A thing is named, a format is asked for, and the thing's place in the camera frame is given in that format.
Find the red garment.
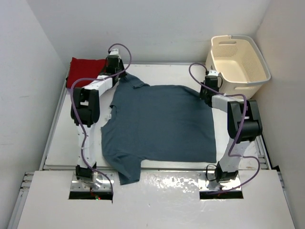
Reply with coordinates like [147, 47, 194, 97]
[66, 57, 106, 89]

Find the teal shirt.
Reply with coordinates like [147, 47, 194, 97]
[101, 74, 216, 185]

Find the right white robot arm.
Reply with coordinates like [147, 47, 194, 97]
[200, 70, 263, 183]

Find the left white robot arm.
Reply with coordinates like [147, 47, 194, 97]
[66, 49, 126, 183]

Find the beige laundry basket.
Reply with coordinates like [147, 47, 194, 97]
[205, 35, 271, 99]

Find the white front cover board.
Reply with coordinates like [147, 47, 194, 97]
[18, 170, 294, 229]

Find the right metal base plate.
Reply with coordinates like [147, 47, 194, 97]
[198, 170, 241, 192]

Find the metal base plate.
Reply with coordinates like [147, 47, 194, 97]
[70, 171, 115, 192]
[198, 170, 241, 192]

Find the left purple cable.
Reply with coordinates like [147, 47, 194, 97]
[69, 43, 132, 196]

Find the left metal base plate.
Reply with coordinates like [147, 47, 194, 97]
[70, 171, 115, 192]

